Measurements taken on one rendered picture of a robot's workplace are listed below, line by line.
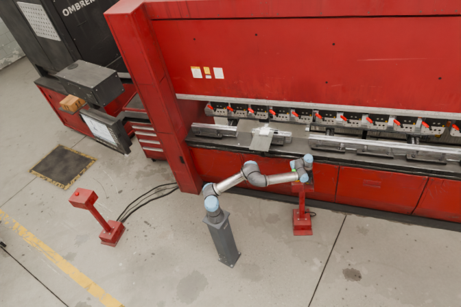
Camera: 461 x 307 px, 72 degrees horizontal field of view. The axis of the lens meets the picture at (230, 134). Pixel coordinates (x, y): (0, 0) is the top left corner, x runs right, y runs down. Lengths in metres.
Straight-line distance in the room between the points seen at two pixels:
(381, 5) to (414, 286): 2.42
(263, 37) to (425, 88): 1.22
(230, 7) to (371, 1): 0.93
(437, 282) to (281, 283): 1.37
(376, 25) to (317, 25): 0.37
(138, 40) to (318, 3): 1.36
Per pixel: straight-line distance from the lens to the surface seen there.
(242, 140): 3.23
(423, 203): 3.53
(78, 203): 3.47
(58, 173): 5.19
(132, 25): 2.64
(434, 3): 2.36
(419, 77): 2.63
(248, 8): 2.41
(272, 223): 3.64
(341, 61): 2.52
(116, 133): 2.78
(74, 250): 4.23
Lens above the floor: 3.14
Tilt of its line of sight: 43 degrees down
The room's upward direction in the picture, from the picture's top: 12 degrees counter-clockwise
